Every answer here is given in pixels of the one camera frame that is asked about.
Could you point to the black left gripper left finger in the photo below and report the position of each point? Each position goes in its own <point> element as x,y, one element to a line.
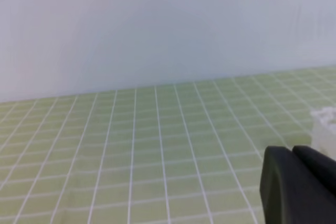
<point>290,193</point>

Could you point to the green checkered tablecloth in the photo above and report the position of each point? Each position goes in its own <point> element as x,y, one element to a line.
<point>178,153</point>

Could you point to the white test tube rack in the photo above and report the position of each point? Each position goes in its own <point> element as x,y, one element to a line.
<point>323,131</point>

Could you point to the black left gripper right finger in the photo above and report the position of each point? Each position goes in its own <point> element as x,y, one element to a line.
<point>319,165</point>

